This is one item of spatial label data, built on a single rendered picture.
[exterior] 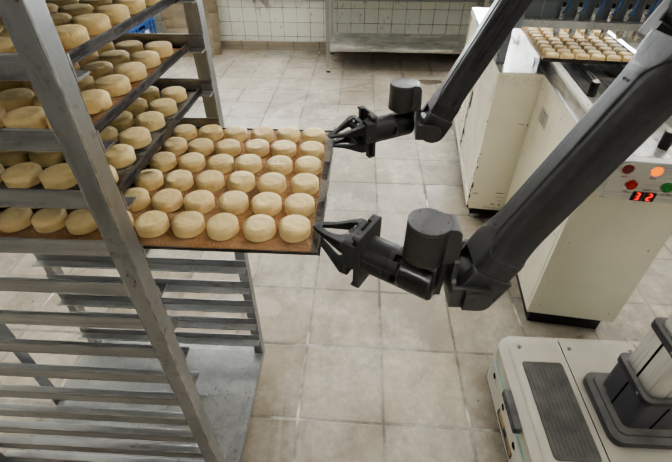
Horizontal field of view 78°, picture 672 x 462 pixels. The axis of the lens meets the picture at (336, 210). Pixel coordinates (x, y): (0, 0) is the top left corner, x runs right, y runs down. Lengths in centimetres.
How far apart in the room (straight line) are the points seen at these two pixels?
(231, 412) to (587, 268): 135
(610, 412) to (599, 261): 54
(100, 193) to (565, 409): 135
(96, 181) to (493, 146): 189
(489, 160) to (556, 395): 117
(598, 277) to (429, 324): 67
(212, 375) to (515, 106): 170
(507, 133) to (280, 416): 159
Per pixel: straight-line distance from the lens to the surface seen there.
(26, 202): 71
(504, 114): 214
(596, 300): 195
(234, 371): 159
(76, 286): 80
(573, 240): 169
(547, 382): 155
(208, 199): 73
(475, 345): 187
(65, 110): 55
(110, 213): 61
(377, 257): 59
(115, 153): 73
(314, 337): 181
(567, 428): 149
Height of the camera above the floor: 148
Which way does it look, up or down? 38 degrees down
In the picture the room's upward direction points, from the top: straight up
